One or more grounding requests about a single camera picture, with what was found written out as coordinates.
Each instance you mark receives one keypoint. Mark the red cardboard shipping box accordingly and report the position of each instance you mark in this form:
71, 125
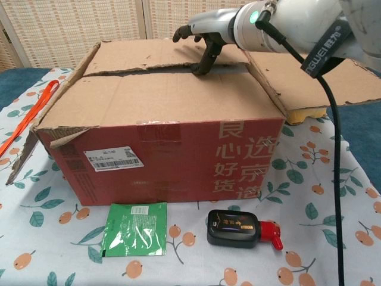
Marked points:
184, 155

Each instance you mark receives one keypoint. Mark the black ink bottle red cap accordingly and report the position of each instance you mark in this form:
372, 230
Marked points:
232, 229

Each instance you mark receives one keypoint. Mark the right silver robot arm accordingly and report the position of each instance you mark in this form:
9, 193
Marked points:
291, 15

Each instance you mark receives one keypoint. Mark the woven rattan folding screen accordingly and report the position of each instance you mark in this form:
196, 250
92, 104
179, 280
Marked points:
74, 24

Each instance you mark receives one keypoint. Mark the yellow plush duck toy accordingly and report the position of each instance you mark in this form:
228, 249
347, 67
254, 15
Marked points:
303, 114

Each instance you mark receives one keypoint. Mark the green foil sachet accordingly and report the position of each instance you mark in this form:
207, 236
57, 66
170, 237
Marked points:
134, 229

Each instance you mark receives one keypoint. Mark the floral pattern tablecloth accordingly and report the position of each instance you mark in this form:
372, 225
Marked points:
312, 193

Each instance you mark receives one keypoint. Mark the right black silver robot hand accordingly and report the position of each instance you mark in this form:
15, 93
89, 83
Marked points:
214, 24

